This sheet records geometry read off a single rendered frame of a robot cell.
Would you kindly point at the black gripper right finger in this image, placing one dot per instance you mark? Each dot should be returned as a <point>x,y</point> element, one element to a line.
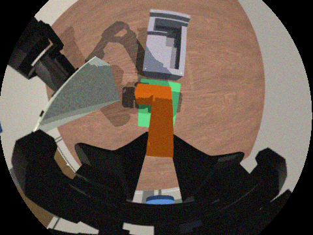
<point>194,167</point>

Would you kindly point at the orange l-shaped part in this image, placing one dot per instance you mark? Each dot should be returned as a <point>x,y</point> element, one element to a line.
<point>160,136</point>

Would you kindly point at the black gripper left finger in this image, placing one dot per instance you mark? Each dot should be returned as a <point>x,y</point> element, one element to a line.
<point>126,162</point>

